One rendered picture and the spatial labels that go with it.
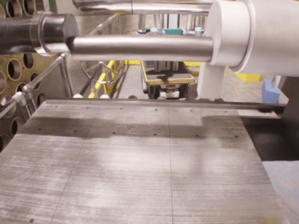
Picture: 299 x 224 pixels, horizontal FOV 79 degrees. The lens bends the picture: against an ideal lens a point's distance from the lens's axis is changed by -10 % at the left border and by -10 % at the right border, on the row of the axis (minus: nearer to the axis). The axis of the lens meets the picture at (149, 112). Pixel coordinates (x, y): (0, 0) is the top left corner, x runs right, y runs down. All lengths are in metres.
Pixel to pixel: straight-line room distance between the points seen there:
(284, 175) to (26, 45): 1.04
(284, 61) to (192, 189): 0.48
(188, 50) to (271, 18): 0.24
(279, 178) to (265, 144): 0.19
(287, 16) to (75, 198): 0.81
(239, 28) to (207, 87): 0.29
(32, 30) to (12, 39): 0.09
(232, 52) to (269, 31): 0.11
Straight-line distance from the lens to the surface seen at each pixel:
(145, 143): 0.81
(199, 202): 0.67
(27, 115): 1.24
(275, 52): 0.63
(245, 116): 1.06
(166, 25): 2.80
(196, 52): 0.64
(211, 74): 0.78
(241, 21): 0.61
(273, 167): 0.93
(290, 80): 0.99
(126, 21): 8.56
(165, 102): 1.00
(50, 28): 0.68
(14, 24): 0.76
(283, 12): 0.66
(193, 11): 0.95
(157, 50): 0.63
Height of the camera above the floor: 1.49
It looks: 35 degrees down
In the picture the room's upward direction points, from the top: straight up
